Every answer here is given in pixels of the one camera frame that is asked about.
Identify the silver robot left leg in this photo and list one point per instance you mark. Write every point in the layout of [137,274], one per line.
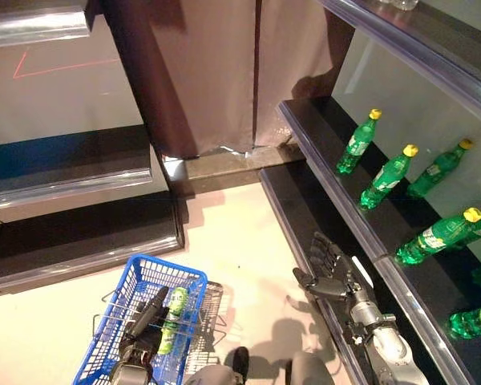
[216,375]

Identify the brown curtain panel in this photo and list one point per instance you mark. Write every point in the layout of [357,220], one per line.
[192,80]
[292,48]

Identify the brown stone floor plinth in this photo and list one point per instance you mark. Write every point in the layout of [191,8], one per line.
[224,168]

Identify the blue plastic shopping basket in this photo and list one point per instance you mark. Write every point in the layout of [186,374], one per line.
[116,305]

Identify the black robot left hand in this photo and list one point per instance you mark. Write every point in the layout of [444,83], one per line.
[144,329]

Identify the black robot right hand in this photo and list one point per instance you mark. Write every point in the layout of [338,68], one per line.
[332,284]

